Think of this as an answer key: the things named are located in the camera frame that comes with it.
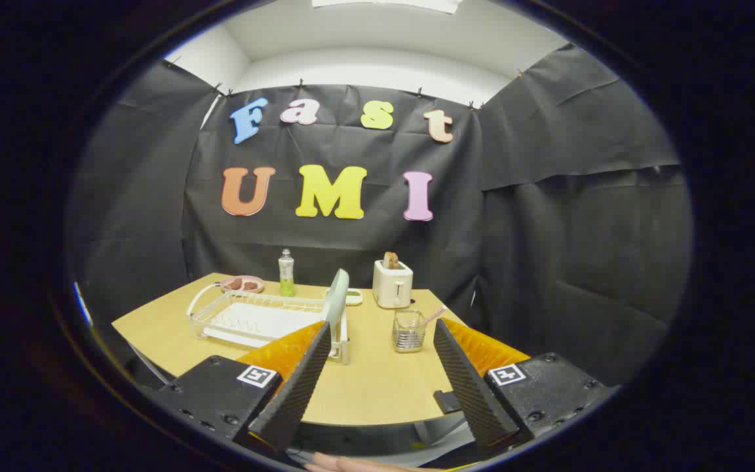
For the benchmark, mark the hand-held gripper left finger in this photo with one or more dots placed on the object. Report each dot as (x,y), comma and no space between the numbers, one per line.
(292,393)

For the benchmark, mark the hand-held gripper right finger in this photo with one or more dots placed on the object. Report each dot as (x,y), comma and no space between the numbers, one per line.
(469,387)

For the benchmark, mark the pale green plate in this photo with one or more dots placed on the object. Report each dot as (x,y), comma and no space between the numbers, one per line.
(338,298)

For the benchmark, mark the pink plate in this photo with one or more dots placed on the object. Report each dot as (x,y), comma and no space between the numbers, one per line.
(242,283)

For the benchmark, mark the black table clamp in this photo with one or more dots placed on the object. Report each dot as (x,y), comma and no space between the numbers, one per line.
(445,401)

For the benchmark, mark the white divided snack tray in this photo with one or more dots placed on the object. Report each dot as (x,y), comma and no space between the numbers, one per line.
(355,298)

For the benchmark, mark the clear bottle with green liquid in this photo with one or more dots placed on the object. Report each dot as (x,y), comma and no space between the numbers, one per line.
(286,275)

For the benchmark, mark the cream toaster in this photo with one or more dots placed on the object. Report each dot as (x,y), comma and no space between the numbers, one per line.
(392,287)

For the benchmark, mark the brown bread slice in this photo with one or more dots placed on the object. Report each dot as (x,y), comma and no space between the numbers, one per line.
(390,261)

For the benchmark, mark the black backdrop cloth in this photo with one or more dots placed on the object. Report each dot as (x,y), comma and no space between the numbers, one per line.
(351,242)

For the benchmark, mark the white ceiling light panel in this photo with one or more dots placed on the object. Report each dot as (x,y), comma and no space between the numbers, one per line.
(384,5)

